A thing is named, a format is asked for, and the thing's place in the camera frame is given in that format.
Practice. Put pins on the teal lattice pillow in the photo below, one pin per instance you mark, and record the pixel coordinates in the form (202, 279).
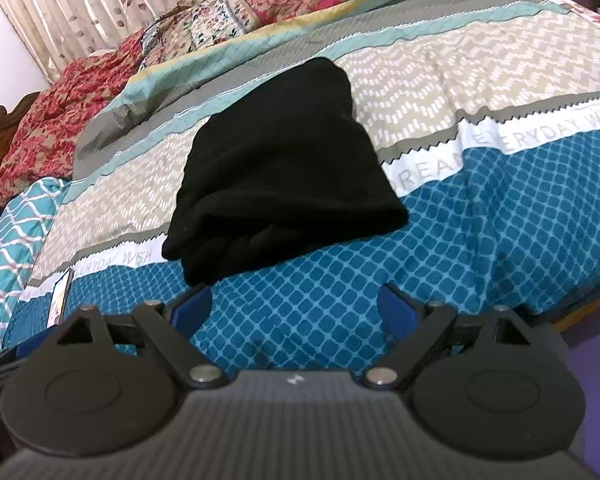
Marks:
(24, 225)

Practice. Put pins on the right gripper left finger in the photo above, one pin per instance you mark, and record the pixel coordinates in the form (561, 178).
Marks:
(99, 383)

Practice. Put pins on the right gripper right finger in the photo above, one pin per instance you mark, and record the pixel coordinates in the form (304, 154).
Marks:
(490, 385)

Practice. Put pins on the teal patterned bedspread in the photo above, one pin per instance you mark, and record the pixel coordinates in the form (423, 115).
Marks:
(484, 116)

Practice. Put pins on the red patchwork quilt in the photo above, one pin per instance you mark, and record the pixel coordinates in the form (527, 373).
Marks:
(87, 85)

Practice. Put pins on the black pants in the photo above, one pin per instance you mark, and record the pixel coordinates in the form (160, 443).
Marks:
(281, 172)

